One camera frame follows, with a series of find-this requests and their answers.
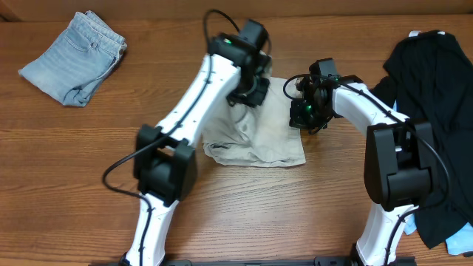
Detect beige khaki shorts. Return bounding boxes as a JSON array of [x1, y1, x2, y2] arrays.
[[202, 66, 306, 168]]

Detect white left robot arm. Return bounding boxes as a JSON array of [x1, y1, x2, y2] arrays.
[[119, 20, 270, 266]]

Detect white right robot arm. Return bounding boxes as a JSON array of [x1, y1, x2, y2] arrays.
[[286, 58, 437, 265]]

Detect black shirt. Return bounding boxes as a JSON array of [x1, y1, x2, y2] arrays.
[[372, 30, 472, 255]]

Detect folded light blue jeans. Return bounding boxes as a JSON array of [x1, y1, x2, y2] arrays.
[[18, 10, 127, 107]]

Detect light blue garment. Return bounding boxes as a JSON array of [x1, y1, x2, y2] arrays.
[[402, 101, 473, 256]]

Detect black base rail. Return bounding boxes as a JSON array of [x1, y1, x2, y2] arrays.
[[88, 255, 418, 266]]

